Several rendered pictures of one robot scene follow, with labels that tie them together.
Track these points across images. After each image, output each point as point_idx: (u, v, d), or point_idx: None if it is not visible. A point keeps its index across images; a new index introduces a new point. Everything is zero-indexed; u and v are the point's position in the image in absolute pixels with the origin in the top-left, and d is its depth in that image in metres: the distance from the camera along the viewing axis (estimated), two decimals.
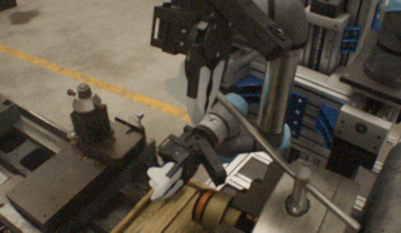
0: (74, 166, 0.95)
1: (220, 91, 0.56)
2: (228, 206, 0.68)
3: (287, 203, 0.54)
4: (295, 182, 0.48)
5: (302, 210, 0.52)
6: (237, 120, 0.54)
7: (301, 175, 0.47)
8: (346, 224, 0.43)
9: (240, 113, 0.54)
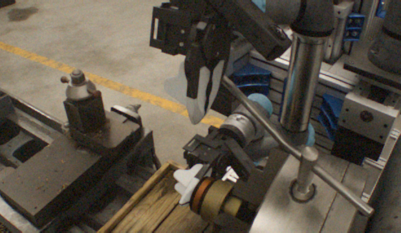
0: (68, 156, 0.91)
1: None
2: (229, 195, 0.64)
3: (292, 189, 0.50)
4: (301, 163, 0.44)
5: (308, 195, 0.48)
6: (237, 98, 0.50)
7: (307, 155, 0.43)
8: (358, 208, 0.39)
9: (240, 91, 0.50)
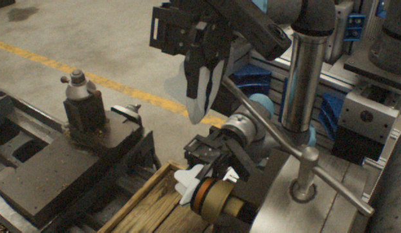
0: (68, 156, 0.91)
1: None
2: (230, 195, 0.64)
3: (292, 189, 0.49)
4: (302, 163, 0.44)
5: (308, 196, 0.48)
6: (237, 98, 0.50)
7: (308, 156, 0.43)
8: (359, 208, 0.39)
9: (240, 91, 0.50)
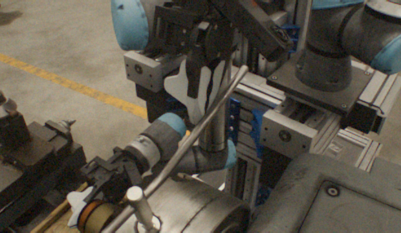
0: None
1: (227, 94, 0.49)
2: (110, 220, 0.63)
3: None
4: (132, 193, 0.44)
5: (141, 231, 0.48)
6: (199, 122, 0.49)
7: (129, 190, 0.42)
8: None
9: (205, 120, 0.48)
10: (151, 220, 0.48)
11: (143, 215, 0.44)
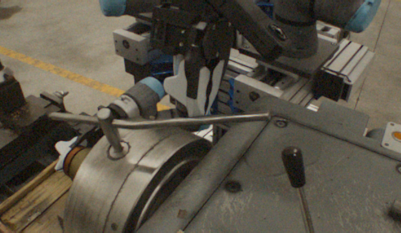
0: None
1: (227, 120, 0.45)
2: None
3: (127, 145, 0.58)
4: (110, 114, 0.53)
5: (112, 147, 0.58)
6: (192, 118, 0.48)
7: (104, 109, 0.51)
8: (61, 113, 0.55)
9: (191, 120, 0.47)
10: (121, 148, 0.56)
11: (104, 133, 0.53)
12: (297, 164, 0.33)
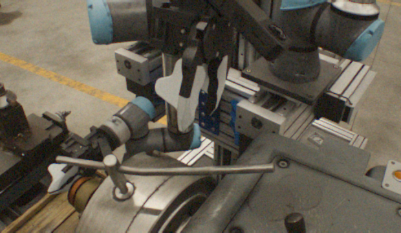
0: None
1: (233, 171, 0.46)
2: None
3: (132, 186, 0.58)
4: (116, 160, 0.53)
5: (118, 188, 0.58)
6: (198, 167, 0.49)
7: (110, 156, 0.52)
8: (66, 156, 0.55)
9: (198, 170, 0.48)
10: (127, 189, 0.57)
11: (110, 178, 0.54)
12: (299, 231, 0.34)
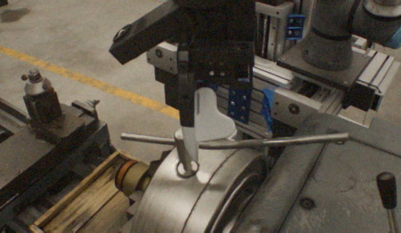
0: (28, 145, 1.01)
1: (309, 141, 0.47)
2: (145, 175, 0.73)
3: (195, 163, 0.60)
4: None
5: (180, 166, 0.59)
6: (272, 138, 0.50)
7: (181, 130, 0.53)
8: (130, 133, 0.56)
9: (273, 141, 0.49)
10: (191, 166, 0.58)
11: (178, 153, 0.55)
12: (392, 188, 0.35)
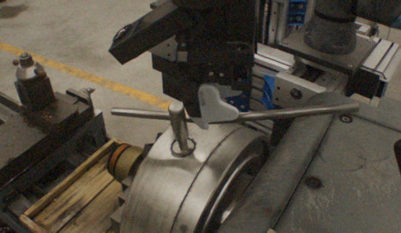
0: (19, 133, 0.97)
1: (315, 112, 0.43)
2: (140, 158, 0.69)
3: (192, 142, 0.55)
4: None
5: (176, 145, 0.55)
6: (275, 110, 0.46)
7: (176, 102, 0.49)
8: (122, 108, 0.52)
9: (277, 112, 0.45)
10: (187, 145, 0.54)
11: (173, 129, 0.51)
12: None
